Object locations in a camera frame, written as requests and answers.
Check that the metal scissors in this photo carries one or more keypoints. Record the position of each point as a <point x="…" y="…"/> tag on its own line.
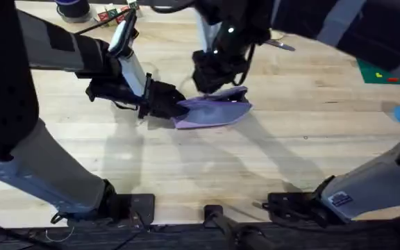
<point x="280" y="44"/>

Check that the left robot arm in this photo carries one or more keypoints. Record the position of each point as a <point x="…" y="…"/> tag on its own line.
<point x="47" y="166"/>

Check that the right wrist upright plate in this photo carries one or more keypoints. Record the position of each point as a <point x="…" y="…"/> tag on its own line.
<point x="207" y="34"/>

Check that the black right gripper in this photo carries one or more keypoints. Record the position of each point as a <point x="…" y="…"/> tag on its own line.
<point x="241" y="21"/>

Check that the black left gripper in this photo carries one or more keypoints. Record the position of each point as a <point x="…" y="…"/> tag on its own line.
<point x="109" y="88"/>

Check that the black rail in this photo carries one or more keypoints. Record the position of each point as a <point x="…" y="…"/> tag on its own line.
<point x="172" y="237"/>

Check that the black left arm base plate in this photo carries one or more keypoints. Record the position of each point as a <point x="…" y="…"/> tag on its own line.
<point x="134" y="208"/>

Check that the heap of toy blocks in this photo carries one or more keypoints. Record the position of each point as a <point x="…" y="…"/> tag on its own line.
<point x="111" y="14"/>

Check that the wrist upright plate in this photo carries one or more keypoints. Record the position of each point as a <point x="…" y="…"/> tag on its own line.
<point x="207" y="34"/>
<point x="122" y="33"/>

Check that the black clamp on rail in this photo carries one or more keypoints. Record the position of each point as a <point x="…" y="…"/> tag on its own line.
<point x="214" y="212"/>

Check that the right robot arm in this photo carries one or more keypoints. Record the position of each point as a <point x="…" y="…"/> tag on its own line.
<point x="370" y="184"/>

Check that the left wrist upright plate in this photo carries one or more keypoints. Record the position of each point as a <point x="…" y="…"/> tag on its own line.
<point x="122" y="33"/>

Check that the purple soft zip bag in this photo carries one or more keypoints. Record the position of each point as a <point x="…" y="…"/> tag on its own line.
<point x="214" y="111"/>

